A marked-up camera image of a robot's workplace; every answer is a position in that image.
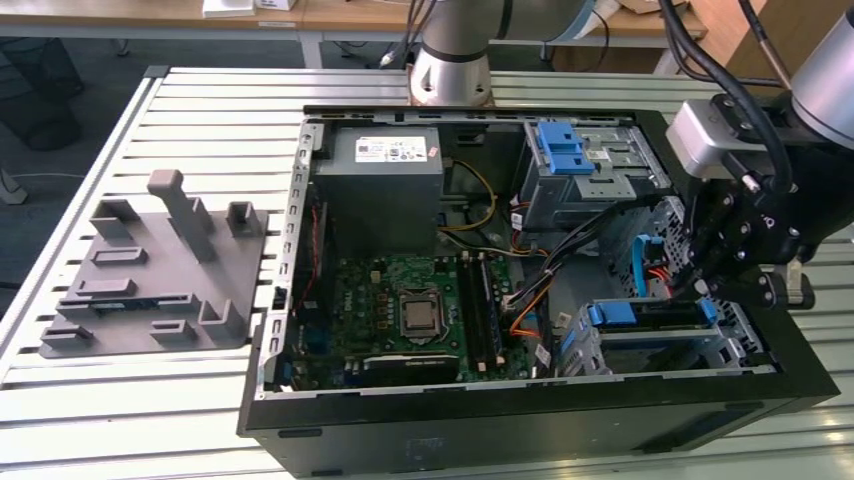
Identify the hard disk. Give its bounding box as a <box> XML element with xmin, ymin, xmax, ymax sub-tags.
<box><xmin>585</xmin><ymin>298</ymin><xmax>720</xmax><ymax>335</ymax></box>

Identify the silver disk bay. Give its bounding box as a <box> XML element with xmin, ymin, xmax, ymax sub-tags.
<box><xmin>557</xmin><ymin>294</ymin><xmax>765</xmax><ymax>377</ymax></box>

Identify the silver optical drive cage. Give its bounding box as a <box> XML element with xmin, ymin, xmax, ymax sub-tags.
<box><xmin>517</xmin><ymin>118</ymin><xmax>673</xmax><ymax>237</ymax></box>

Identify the blue drive latch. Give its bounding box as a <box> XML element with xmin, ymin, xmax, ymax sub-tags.
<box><xmin>533</xmin><ymin>121</ymin><xmax>600</xmax><ymax>177</ymax></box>

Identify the wooden cabinet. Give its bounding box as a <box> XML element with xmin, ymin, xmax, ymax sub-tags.
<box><xmin>683</xmin><ymin>0</ymin><xmax>841</xmax><ymax>101</ymax></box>

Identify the black RAM slot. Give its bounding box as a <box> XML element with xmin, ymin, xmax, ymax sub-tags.
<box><xmin>477</xmin><ymin>253</ymin><xmax>505</xmax><ymax>365</ymax></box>

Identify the silver CPU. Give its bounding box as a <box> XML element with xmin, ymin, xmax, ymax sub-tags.
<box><xmin>402</xmin><ymin>299</ymin><xmax>440</xmax><ymax>332</ymax></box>

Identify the grey power supply unit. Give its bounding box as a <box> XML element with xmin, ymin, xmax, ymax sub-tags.
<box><xmin>310</xmin><ymin>125</ymin><xmax>446</xmax><ymax>257</ymax></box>

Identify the black graphics card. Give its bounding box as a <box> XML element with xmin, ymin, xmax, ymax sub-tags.
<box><xmin>361</xmin><ymin>353</ymin><xmax>462</xmax><ymax>387</ymax></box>

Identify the black open PC case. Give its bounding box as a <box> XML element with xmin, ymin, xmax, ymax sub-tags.
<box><xmin>236</xmin><ymin>103</ymin><xmax>841</xmax><ymax>477</ymax></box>

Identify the green Dell motherboard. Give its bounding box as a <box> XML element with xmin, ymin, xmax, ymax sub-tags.
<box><xmin>290</xmin><ymin>252</ymin><xmax>536</xmax><ymax>390</ymax></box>

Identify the grey parts rack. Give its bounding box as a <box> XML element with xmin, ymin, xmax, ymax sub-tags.
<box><xmin>37</xmin><ymin>168</ymin><xmax>272</xmax><ymax>359</ymax></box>

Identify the wooden desk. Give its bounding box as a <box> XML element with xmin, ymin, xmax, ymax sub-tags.
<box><xmin>0</xmin><ymin>0</ymin><xmax>709</xmax><ymax>76</ymax></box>

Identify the green RAM stick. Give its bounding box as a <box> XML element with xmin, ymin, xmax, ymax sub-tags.
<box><xmin>89</xmin><ymin>298</ymin><xmax>161</xmax><ymax>310</ymax></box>

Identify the black mesh waste bin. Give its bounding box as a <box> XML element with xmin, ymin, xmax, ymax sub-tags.
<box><xmin>0</xmin><ymin>37</ymin><xmax>86</xmax><ymax>151</ymax></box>

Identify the grey stand foot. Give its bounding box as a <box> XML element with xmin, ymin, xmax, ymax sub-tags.
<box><xmin>0</xmin><ymin>169</ymin><xmax>29</xmax><ymax>206</ymax></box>

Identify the blue SATA wire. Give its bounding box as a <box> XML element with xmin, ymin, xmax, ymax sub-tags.
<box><xmin>628</xmin><ymin>232</ymin><xmax>665</xmax><ymax>301</ymax></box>

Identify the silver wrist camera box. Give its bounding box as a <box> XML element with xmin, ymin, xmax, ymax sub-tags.
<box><xmin>664</xmin><ymin>98</ymin><xmax>760</xmax><ymax>182</ymax></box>

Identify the black cable bundle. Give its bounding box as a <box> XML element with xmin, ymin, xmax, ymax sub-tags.
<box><xmin>509</xmin><ymin>193</ymin><xmax>671</xmax><ymax>314</ymax></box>

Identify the black camera cable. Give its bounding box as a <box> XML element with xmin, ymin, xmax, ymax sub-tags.
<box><xmin>656</xmin><ymin>0</ymin><xmax>800</xmax><ymax>199</ymax></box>

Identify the yellow wire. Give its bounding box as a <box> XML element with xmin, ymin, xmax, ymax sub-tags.
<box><xmin>436</xmin><ymin>158</ymin><xmax>500</xmax><ymax>234</ymax></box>

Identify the orange wire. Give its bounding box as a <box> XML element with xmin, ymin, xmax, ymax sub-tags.
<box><xmin>509</xmin><ymin>314</ymin><xmax>542</xmax><ymax>342</ymax></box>

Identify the red black twisted wire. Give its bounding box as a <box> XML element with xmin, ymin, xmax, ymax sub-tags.
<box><xmin>296</xmin><ymin>199</ymin><xmax>332</xmax><ymax>307</ymax></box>

